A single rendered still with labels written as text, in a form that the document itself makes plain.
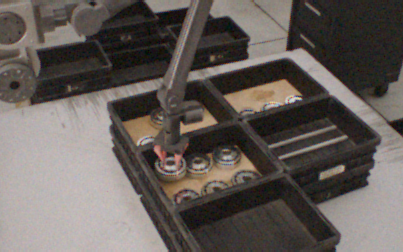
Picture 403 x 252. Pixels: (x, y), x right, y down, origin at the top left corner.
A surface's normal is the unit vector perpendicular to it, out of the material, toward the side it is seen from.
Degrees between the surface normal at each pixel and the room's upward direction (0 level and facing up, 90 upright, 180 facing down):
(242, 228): 0
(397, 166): 0
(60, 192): 0
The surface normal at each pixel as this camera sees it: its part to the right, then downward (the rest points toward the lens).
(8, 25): 0.40, 0.57
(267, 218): 0.02, -0.79
